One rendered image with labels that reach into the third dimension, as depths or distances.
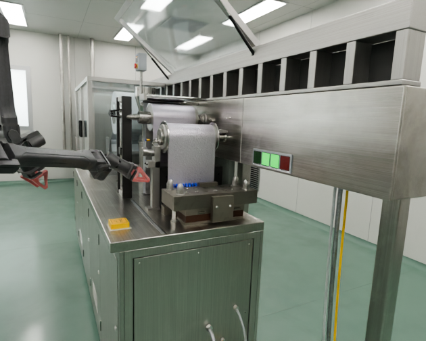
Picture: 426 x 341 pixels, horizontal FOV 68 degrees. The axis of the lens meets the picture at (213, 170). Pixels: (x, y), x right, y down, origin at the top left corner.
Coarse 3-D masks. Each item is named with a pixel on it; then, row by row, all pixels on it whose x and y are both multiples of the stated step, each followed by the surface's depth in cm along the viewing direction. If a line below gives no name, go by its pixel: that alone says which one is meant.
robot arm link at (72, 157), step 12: (12, 144) 93; (12, 156) 92; (24, 156) 94; (36, 156) 98; (48, 156) 101; (60, 156) 106; (72, 156) 110; (84, 156) 115; (96, 156) 121; (0, 168) 87; (12, 168) 90; (84, 168) 118
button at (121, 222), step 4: (108, 220) 127; (112, 220) 126; (116, 220) 126; (120, 220) 126; (124, 220) 126; (108, 224) 127; (112, 224) 121; (116, 224) 122; (120, 224) 123; (124, 224) 123; (128, 224) 124; (112, 228) 122; (116, 228) 122; (120, 228) 123
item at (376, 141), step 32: (288, 96) 116; (320, 96) 103; (352, 96) 92; (384, 96) 83; (416, 96) 81; (224, 128) 160; (256, 128) 135; (288, 128) 117; (320, 128) 103; (352, 128) 92; (384, 128) 83; (416, 128) 83; (320, 160) 104; (352, 160) 92; (384, 160) 84; (416, 160) 85; (384, 192) 84; (416, 192) 88
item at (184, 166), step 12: (168, 156) 141; (180, 156) 144; (192, 156) 146; (204, 156) 149; (168, 168) 142; (180, 168) 145; (192, 168) 147; (204, 168) 150; (180, 180) 146; (192, 180) 148; (204, 180) 151
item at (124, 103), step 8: (128, 96) 161; (120, 104) 170; (128, 104) 162; (120, 112) 171; (128, 112) 163; (120, 120) 171; (128, 120) 163; (120, 128) 172; (128, 128) 164; (120, 136) 173; (128, 136) 165; (120, 144) 173; (128, 144) 165; (120, 152) 169; (128, 152) 166; (128, 160) 167; (120, 176) 176; (120, 184) 177; (128, 184) 169; (120, 192) 175; (128, 192) 169
